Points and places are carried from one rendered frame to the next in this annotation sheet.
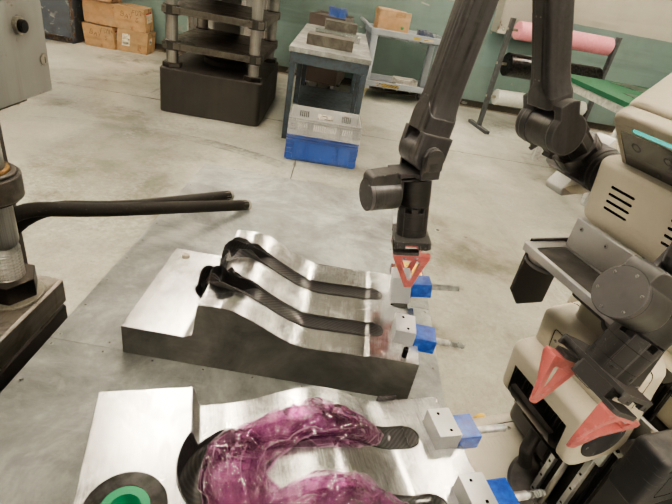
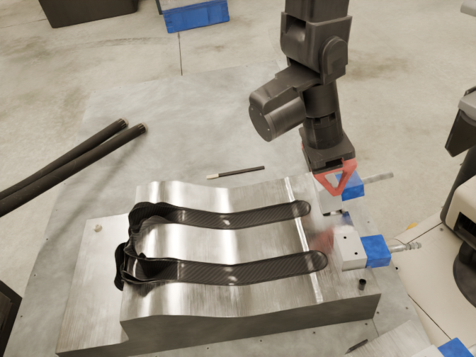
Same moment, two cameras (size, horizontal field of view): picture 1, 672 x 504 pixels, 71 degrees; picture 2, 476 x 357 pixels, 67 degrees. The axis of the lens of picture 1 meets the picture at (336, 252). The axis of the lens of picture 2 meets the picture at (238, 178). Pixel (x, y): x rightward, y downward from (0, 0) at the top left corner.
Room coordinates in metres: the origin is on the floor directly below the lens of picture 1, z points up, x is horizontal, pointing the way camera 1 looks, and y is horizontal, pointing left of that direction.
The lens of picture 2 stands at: (0.37, -0.01, 1.40)
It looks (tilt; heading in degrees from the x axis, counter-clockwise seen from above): 46 degrees down; 3
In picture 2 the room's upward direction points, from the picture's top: 11 degrees counter-clockwise
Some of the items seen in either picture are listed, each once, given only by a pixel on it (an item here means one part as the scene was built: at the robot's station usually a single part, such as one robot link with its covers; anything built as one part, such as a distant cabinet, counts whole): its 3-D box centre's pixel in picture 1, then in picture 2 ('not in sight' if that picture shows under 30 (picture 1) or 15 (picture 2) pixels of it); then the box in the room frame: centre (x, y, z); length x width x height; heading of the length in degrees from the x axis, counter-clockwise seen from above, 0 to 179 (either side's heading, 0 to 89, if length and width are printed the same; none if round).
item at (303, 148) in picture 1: (321, 144); (195, 8); (3.97, 0.30, 0.11); 0.61 x 0.41 x 0.22; 94
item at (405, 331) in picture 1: (428, 339); (379, 250); (0.67, -0.19, 0.89); 0.13 x 0.05 x 0.05; 90
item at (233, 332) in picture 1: (282, 302); (210, 252); (0.72, 0.08, 0.87); 0.50 x 0.26 x 0.14; 92
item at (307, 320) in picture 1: (292, 285); (214, 239); (0.71, 0.07, 0.92); 0.35 x 0.16 x 0.09; 92
